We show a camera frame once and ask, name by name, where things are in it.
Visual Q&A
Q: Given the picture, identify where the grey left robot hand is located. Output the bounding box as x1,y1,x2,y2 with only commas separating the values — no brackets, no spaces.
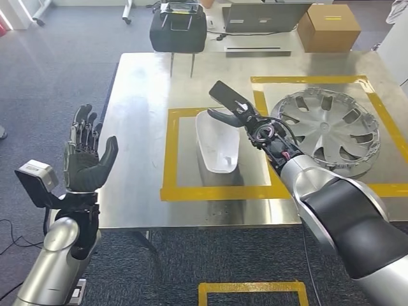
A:
63,104,119,193

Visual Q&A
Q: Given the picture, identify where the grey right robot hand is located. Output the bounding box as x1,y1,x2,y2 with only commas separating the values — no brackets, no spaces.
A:
207,108,245,128

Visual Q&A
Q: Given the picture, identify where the white curved plastic part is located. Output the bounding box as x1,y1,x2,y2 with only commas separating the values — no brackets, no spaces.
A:
195,108,240,174

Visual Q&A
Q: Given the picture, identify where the steel workbench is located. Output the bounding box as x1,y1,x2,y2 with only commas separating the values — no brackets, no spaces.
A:
95,51,408,254

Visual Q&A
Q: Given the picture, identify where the grey metal bar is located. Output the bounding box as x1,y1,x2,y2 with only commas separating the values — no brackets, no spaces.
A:
224,45,292,58

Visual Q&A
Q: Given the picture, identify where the black carry bag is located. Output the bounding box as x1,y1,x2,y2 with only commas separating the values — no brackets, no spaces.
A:
149,1,208,54

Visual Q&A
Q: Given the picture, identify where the round metal plate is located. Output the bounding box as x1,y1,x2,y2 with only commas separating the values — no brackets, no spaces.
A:
271,86,382,179

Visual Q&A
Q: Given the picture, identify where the metal floor socket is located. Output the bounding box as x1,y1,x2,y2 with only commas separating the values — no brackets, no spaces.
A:
69,279,87,306

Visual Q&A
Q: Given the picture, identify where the white wheeled stand leg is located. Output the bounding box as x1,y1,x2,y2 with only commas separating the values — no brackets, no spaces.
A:
32,0,54,27
122,0,133,25

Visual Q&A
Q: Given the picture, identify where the brown cardboard box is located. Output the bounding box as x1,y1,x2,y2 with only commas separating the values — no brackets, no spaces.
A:
297,4,362,54

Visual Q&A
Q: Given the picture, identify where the pale crumpled cloth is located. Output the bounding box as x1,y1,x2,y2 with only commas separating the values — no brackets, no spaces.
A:
385,0,408,24

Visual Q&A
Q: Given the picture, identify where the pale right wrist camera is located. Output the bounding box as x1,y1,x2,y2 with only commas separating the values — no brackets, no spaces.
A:
208,80,257,117

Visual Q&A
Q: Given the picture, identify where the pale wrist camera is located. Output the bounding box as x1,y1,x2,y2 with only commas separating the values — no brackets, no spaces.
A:
14,159,60,208
208,80,257,117

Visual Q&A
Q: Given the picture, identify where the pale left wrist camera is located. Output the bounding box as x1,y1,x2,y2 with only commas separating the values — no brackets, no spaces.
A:
14,159,60,208

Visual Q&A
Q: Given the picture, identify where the black floor cable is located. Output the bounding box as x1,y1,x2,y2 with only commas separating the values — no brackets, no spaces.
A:
0,219,44,256

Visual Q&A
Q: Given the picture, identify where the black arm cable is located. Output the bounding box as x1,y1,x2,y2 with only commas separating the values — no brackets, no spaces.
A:
302,229,321,306

